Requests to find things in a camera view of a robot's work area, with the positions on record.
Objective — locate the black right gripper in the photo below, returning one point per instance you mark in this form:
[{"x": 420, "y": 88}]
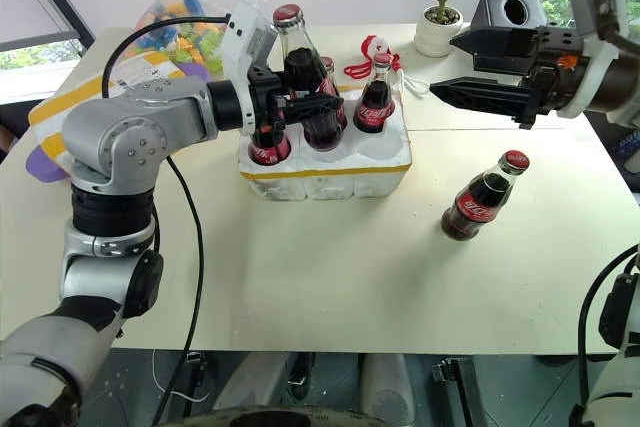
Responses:
[{"x": 550, "y": 82}]

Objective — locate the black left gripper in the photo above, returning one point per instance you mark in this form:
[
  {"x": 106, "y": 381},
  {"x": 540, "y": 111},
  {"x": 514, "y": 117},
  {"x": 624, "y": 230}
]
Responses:
[{"x": 265, "y": 97}]

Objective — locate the glass cola bottle red cap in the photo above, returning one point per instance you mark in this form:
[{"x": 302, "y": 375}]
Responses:
[
  {"x": 475, "y": 207},
  {"x": 305, "y": 69},
  {"x": 270, "y": 149},
  {"x": 334, "y": 84},
  {"x": 374, "y": 107}
]

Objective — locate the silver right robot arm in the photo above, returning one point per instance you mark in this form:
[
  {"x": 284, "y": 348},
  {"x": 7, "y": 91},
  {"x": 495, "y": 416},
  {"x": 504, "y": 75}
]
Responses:
[{"x": 620, "y": 82}]

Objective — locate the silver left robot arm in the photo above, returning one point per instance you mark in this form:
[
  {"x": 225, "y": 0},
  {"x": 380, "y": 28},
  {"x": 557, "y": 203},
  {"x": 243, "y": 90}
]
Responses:
[{"x": 125, "y": 132}]

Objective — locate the black cube box round hole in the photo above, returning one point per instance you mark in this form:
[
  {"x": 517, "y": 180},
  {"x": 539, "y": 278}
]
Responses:
[{"x": 500, "y": 7}]

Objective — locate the white foam crate yellow tape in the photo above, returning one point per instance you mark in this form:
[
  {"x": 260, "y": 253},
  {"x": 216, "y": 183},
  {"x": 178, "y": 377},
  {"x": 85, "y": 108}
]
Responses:
[{"x": 330, "y": 179}]

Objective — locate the green plant in white pot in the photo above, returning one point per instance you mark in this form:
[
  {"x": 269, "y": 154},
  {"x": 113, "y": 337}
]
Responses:
[{"x": 440, "y": 29}]

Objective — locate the bag of colourful toy blocks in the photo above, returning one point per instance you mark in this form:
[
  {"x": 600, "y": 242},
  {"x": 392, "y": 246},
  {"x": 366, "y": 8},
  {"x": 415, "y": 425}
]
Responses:
[{"x": 180, "y": 22}]

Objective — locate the blue printed object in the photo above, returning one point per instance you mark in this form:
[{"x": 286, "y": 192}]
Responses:
[{"x": 629, "y": 146}]

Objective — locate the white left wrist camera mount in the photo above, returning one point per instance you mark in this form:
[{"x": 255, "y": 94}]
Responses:
[{"x": 245, "y": 32}]

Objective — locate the metal table leg bracket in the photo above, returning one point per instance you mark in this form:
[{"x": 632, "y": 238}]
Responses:
[{"x": 457, "y": 387}]

